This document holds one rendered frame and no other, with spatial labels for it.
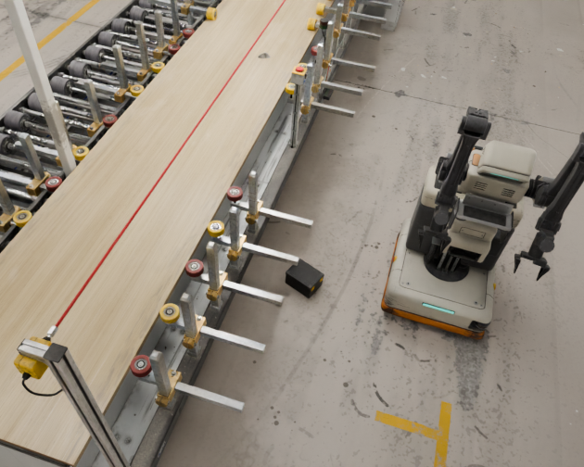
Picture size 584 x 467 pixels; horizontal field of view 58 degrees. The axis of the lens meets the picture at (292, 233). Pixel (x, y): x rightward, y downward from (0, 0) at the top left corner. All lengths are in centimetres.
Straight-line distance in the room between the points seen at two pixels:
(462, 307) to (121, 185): 199
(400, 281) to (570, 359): 114
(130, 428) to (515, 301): 251
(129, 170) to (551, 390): 266
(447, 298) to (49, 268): 212
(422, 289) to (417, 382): 53
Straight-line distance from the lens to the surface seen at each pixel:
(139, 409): 239
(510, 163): 246
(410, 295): 317
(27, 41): 253
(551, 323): 376
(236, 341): 222
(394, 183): 419
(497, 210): 266
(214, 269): 222
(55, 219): 270
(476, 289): 333
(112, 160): 293
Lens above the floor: 278
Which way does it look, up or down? 49 degrees down
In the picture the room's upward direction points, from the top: 6 degrees clockwise
